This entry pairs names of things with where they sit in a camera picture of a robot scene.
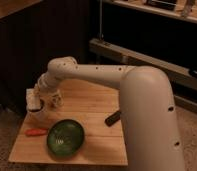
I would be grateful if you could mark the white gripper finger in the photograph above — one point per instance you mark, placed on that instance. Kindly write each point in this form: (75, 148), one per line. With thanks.
(38, 103)
(57, 100)

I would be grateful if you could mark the green glass bowl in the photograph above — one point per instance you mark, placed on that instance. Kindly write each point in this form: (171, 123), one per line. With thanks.
(65, 138)

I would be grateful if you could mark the wooden shelf with items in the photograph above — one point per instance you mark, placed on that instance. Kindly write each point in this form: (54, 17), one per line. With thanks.
(175, 14)

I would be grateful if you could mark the orange carrot toy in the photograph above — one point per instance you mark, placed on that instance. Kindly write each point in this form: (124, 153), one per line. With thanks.
(35, 132)

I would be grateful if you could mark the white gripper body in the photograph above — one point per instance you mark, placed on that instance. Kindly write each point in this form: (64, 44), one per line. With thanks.
(42, 88)

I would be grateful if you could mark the metal rail beam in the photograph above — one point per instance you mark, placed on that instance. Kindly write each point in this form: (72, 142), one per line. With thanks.
(176, 73)

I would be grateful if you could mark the black remote control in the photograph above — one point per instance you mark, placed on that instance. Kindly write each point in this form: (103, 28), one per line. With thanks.
(112, 119)

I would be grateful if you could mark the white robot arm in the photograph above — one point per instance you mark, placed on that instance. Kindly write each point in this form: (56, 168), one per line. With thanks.
(146, 102)

